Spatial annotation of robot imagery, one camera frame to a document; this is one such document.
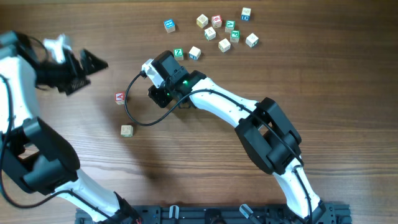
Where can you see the wooden block blue C side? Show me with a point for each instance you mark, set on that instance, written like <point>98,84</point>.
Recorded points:
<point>246,14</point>

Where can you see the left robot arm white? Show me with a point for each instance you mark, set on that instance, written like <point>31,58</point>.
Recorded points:
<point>33,154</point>

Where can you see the plain yellow picture block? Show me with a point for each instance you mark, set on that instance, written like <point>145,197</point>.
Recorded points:
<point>127,131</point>

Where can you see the wooden block yellow green picture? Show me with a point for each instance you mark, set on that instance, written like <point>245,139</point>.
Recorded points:
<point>224,45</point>

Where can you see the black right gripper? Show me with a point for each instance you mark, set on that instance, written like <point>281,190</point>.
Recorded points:
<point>158,97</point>

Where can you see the red letter A block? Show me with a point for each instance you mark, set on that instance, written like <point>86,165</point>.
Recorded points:
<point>119,98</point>

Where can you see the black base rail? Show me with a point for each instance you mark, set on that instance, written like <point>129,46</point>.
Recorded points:
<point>328,213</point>

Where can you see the wooden block green side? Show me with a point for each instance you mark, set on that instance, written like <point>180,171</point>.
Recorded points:
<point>210,33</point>

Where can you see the green letter F block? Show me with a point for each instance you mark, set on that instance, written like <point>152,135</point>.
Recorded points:
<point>235,36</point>

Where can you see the green letter Z block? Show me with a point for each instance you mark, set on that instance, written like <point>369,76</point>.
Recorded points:
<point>178,54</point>

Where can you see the blue top wooden block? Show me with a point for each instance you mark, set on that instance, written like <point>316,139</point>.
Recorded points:
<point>169,25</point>

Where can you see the wooden block right end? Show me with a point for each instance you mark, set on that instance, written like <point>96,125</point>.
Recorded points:
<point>252,40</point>

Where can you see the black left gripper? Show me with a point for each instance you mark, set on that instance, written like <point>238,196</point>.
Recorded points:
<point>76,73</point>

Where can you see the red number 9 block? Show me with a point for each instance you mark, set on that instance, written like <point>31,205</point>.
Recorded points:
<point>216,21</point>

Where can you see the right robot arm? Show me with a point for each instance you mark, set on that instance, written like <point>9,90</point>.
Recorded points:
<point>268,137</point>

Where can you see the green letter V block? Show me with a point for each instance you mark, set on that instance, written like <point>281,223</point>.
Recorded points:
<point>229,26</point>

